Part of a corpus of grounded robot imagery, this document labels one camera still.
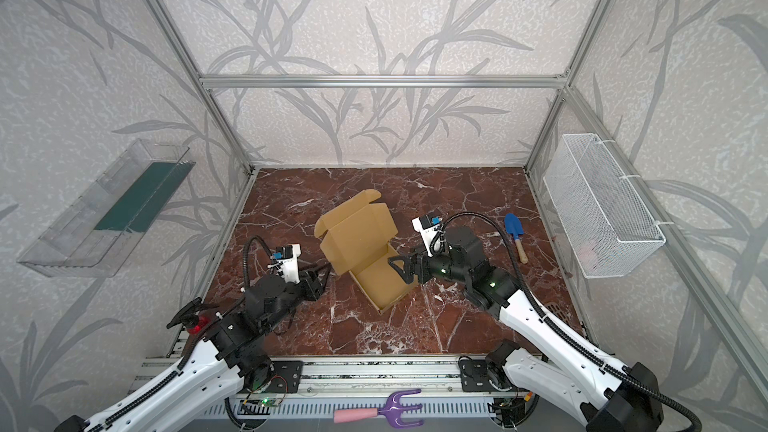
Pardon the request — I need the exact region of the brown cardboard box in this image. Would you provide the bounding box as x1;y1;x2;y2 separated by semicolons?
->
314;189;415;314

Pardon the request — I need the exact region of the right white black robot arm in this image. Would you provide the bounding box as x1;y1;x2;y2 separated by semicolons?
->
388;213;703;431

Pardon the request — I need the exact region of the purple pink garden fork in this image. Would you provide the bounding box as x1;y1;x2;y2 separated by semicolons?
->
333;389;424;430

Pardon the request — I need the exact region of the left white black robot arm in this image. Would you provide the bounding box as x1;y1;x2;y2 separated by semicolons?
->
56;244;332;431

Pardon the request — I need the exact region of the blue trowel wooden handle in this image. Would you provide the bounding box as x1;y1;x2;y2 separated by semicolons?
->
504;213;528;264

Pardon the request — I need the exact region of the red black handled tool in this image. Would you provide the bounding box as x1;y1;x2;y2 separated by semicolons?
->
166;297;218;335

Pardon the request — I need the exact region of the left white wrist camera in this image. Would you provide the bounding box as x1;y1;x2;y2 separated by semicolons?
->
269;244;301;283

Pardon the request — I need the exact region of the small green lit circuit board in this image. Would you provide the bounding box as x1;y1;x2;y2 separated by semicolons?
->
239;397;284;416

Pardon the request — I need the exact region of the aluminium front rail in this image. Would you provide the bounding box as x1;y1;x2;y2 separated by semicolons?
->
128;355;631;400

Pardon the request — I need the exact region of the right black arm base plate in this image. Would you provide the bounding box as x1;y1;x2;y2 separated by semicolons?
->
457;355;511;392

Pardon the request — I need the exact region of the clear plastic wall bin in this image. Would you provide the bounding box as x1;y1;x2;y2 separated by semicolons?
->
18;139;196;278

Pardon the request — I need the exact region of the white wire mesh basket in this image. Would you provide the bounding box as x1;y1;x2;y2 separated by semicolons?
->
543;133;666;279

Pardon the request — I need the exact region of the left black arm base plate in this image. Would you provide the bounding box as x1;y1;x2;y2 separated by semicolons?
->
243;360;304;394

